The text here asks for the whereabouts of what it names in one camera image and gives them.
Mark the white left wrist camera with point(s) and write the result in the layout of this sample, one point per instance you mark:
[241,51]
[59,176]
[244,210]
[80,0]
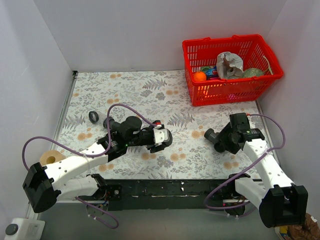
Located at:
[161,134]

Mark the orange fruit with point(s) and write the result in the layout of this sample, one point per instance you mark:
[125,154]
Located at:
[199,76]

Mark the colourful snack packet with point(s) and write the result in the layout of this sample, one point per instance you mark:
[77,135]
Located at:
[210,71]

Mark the grey tee pipe fitting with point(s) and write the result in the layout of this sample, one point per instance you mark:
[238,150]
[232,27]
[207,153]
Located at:
[218,139]

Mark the floral table mat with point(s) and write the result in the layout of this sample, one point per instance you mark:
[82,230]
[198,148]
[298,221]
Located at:
[156,95]

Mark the brown item in white cup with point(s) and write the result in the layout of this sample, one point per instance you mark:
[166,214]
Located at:
[309,230]

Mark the green netted melon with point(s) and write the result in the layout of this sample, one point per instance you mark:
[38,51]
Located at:
[255,72]

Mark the white grey button device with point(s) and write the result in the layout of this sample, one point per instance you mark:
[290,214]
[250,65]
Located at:
[24,229]

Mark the beige tape roll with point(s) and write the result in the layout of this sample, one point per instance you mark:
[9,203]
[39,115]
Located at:
[50,157]

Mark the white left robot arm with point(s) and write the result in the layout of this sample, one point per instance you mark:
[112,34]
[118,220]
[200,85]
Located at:
[44,185]

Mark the red plastic basket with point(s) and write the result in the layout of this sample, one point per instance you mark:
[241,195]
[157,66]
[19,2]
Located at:
[204,51]

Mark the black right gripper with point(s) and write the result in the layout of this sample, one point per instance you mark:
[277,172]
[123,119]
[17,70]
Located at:
[223,137]

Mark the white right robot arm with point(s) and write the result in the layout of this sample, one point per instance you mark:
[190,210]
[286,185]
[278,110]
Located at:
[279,200]

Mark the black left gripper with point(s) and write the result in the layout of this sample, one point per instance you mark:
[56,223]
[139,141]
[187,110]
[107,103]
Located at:
[155,147]

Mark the crumpled grey paper bag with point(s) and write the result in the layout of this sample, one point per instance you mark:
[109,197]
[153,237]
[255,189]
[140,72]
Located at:
[229,66]

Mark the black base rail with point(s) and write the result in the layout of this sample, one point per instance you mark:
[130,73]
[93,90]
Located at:
[153,194]

